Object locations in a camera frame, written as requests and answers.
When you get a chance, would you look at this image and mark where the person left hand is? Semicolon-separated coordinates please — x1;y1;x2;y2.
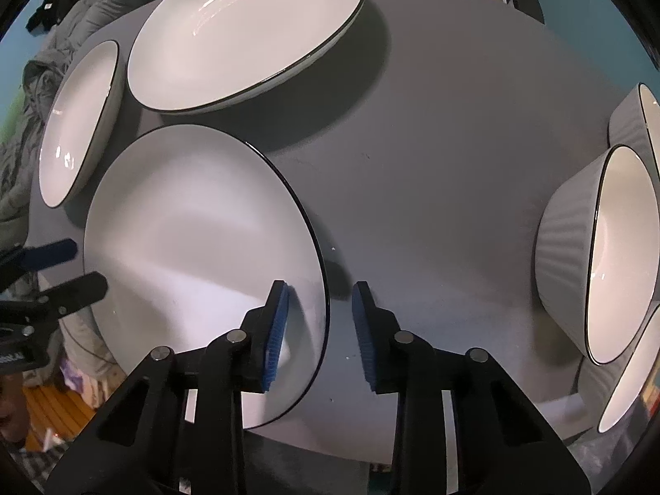
0;373;30;443

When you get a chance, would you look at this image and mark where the grey plastic bag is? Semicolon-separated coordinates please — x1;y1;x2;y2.
568;424;654;494

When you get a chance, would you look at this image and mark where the grey quilted duvet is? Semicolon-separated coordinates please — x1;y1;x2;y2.
1;0;153;249

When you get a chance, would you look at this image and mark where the white ribbed bowl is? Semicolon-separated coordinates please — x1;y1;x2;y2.
608;83;659;175
577;301;659;434
535;145;659;365

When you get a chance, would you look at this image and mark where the white plate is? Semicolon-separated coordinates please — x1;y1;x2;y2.
84;124;329;428
38;40;125;209
127;0;365;114

